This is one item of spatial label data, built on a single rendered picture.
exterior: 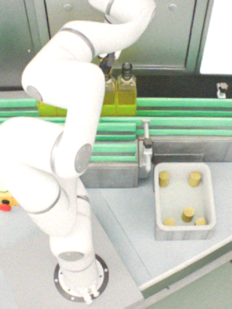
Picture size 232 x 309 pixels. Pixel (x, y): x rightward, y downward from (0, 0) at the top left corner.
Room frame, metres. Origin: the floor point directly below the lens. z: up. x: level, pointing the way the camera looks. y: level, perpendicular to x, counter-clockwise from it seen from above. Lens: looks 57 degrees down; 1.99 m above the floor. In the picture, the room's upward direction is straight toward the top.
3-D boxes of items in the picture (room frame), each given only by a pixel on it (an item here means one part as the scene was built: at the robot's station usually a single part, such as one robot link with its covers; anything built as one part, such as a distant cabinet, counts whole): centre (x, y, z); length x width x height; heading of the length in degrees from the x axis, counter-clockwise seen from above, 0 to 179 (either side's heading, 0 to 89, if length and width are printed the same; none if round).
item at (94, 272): (0.36, 0.09, 0.87); 0.16 x 0.13 x 0.15; 26
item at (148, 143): (0.70, -0.08, 0.95); 0.17 x 0.03 x 0.12; 0
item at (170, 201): (0.60, -0.20, 0.80); 0.22 x 0.17 x 0.09; 0
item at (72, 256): (0.39, 0.10, 1.03); 0.13 x 0.10 x 0.16; 4
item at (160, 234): (0.63, -0.20, 0.79); 0.27 x 0.17 x 0.08; 0
